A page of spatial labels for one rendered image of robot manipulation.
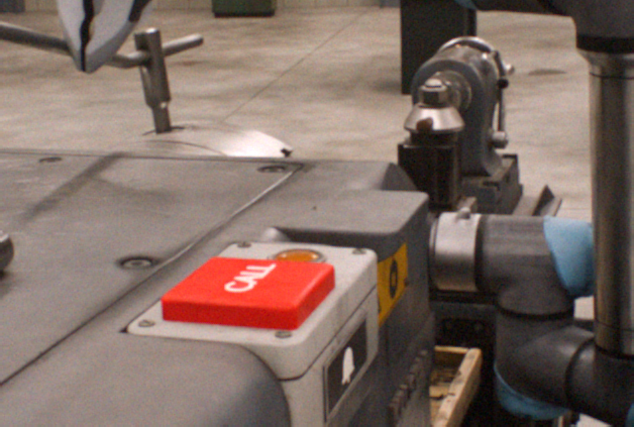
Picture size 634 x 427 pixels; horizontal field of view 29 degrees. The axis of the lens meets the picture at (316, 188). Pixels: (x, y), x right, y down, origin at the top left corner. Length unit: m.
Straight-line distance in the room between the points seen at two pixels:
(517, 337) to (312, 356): 0.70
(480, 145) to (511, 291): 0.98
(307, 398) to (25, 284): 0.16
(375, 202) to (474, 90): 1.42
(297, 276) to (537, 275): 0.66
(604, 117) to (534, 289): 0.21
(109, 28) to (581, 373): 0.54
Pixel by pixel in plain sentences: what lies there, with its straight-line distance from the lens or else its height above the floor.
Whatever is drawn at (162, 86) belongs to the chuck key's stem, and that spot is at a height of 1.27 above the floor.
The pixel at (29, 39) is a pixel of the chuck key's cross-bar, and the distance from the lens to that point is 0.87.
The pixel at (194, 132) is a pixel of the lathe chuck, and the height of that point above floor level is 1.24.
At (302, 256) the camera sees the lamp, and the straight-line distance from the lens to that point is 0.59.
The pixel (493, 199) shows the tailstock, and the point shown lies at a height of 0.92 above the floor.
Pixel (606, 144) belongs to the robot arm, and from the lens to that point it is 1.06.
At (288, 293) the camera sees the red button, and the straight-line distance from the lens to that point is 0.51.
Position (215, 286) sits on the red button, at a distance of 0.53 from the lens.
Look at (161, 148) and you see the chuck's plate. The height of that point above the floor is 1.24.
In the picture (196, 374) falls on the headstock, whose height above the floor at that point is 1.25.
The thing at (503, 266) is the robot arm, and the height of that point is 1.08.
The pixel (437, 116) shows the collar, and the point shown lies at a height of 1.14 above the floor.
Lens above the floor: 1.43
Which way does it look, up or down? 14 degrees down
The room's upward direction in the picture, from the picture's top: 2 degrees counter-clockwise
